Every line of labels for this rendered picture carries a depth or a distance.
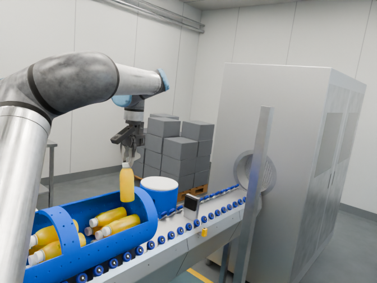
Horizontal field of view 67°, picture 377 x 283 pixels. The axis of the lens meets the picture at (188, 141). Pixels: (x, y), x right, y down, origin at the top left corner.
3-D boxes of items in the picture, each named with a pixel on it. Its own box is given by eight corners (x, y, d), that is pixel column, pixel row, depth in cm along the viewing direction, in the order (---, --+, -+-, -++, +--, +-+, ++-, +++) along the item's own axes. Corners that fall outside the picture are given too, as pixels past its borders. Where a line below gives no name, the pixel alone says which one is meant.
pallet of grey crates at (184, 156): (206, 191, 495) (215, 124, 472) (175, 202, 434) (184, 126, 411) (159, 172, 569) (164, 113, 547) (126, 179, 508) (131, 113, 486)
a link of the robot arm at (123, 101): (130, 77, 110) (141, 79, 122) (104, 88, 112) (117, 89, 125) (139, 100, 111) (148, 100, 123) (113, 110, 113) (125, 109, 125)
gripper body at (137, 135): (145, 147, 135) (147, 122, 133) (130, 148, 128) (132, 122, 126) (134, 144, 139) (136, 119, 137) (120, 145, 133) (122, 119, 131)
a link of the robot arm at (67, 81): (75, 31, 52) (164, 64, 117) (20, 59, 54) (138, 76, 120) (100, 92, 53) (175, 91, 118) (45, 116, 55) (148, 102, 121)
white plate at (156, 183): (156, 173, 230) (156, 175, 231) (132, 181, 207) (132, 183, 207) (185, 183, 217) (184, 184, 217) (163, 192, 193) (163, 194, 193)
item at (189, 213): (197, 220, 181) (200, 198, 178) (193, 223, 178) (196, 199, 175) (185, 215, 188) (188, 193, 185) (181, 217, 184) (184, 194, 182)
